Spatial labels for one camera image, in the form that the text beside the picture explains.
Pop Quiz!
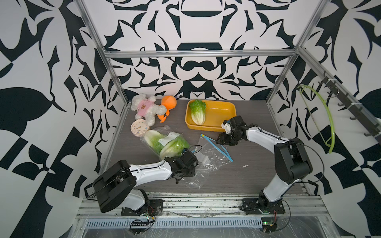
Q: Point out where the chinese cabbage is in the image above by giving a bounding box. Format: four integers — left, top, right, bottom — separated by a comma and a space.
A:
189, 100, 206, 126
144, 130, 165, 155
159, 135, 190, 160

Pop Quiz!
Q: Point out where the yellow plastic tray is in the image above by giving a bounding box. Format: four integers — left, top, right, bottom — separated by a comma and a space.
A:
185, 100, 237, 132

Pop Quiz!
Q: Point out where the clear zipper bag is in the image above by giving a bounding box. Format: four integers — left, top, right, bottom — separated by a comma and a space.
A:
180, 134, 233, 189
140, 126, 187, 161

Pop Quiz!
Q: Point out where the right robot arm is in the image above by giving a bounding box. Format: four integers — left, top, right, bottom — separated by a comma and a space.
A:
216, 116, 313, 211

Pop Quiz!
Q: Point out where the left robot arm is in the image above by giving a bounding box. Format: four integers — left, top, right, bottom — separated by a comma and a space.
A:
93, 150, 198, 215

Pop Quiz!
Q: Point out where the small round beige clock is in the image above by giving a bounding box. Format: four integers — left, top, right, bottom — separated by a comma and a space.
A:
130, 119, 150, 137

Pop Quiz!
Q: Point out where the orange plush toy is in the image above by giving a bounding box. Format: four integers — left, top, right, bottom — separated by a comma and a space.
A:
158, 95, 177, 123

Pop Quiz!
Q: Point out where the white plush toy pink shirt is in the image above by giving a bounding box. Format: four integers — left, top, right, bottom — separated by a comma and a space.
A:
131, 94, 167, 127

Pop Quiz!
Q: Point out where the left black electronics board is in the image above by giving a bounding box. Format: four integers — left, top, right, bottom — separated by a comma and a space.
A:
130, 220, 155, 235

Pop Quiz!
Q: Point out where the right green led board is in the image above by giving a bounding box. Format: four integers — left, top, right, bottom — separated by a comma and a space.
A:
261, 217, 277, 234

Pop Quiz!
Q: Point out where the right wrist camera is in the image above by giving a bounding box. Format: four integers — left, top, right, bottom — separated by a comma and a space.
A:
221, 120, 232, 134

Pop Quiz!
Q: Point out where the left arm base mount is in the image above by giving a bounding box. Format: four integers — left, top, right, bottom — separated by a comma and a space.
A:
121, 199, 164, 217

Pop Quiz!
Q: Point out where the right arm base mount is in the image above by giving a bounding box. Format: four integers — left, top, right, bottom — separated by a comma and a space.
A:
241, 197, 285, 215

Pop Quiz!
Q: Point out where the green hose loop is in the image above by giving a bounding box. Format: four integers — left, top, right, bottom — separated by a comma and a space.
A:
297, 84, 336, 154

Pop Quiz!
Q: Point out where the black wall hook rail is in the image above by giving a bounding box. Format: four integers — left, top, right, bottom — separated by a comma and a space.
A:
320, 71, 381, 143

